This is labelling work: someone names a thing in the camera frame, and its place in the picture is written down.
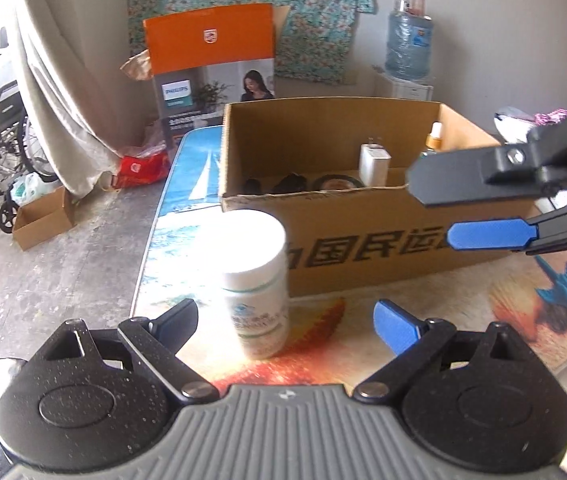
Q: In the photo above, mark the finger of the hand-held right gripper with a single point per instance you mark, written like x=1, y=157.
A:
x=488, y=235
x=463, y=177

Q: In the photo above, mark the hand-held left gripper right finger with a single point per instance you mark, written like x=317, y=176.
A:
x=396, y=327

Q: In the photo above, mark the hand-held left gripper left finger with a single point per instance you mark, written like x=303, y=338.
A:
x=178, y=321

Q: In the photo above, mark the green dropper bottle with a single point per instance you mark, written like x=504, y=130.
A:
x=433, y=142

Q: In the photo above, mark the white supplement bottle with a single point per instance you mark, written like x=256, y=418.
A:
x=256, y=280

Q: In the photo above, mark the brown cardboard box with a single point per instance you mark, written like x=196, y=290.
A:
x=363, y=245

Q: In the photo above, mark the white charger plug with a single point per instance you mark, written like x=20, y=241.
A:
x=374, y=165

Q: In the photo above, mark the black tape roll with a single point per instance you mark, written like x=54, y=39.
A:
x=321, y=181

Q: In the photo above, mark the black jar with gold lid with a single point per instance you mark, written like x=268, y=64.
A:
x=289, y=184

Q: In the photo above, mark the white water dispenser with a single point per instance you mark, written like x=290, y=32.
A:
x=403, y=89

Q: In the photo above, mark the blue water jug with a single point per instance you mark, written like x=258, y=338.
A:
x=409, y=45

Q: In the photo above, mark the red plastic bag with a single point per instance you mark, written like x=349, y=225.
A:
x=141, y=170

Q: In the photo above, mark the small open cardboard box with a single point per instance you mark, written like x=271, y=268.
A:
x=43, y=220

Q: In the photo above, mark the glass cups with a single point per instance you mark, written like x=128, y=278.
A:
x=409, y=2

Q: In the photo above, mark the white plastic bag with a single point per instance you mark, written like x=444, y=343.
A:
x=31, y=189

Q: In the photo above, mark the floral cloth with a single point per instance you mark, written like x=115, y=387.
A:
x=313, y=10

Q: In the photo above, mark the brown paper bag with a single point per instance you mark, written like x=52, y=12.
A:
x=136, y=66

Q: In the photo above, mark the white curtain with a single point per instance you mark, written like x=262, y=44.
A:
x=63, y=85

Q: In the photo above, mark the orange product box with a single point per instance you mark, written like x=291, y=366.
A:
x=208, y=50

